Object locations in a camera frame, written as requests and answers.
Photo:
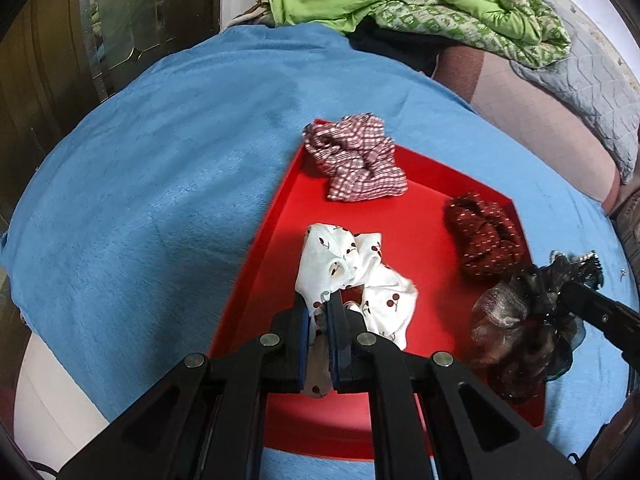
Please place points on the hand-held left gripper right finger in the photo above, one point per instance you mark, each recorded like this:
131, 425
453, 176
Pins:
336, 355

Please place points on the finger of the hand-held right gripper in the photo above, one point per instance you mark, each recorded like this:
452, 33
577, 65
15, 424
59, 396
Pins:
600, 310

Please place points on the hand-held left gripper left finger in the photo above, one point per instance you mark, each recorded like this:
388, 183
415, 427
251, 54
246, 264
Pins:
302, 350

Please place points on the grey black sheer scrunchie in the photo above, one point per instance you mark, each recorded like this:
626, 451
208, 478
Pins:
520, 330

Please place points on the white cherry print scrunchie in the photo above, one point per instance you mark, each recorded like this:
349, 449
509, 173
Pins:
350, 270

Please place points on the red tray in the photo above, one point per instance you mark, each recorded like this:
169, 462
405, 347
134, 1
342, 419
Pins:
425, 240

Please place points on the striped beige cushion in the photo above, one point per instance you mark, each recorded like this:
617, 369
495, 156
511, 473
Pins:
627, 220

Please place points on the dark red dotted scrunchie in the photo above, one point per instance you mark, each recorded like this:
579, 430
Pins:
485, 240

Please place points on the red white checked scrunchie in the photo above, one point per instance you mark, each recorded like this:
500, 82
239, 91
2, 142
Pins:
360, 175

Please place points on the pink bolster cushion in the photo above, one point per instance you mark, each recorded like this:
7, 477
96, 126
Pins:
530, 115

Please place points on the grey quilted pillow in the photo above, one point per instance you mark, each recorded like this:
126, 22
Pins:
595, 95

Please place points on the blue blanket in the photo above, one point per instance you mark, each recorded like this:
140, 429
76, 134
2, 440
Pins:
150, 185

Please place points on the black cloth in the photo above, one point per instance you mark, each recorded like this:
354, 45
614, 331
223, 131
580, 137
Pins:
395, 45

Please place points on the beige cloth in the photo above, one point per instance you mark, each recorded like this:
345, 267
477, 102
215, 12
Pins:
250, 12

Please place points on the wooden door with glass panel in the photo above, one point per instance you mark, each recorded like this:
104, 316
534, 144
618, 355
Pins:
50, 60

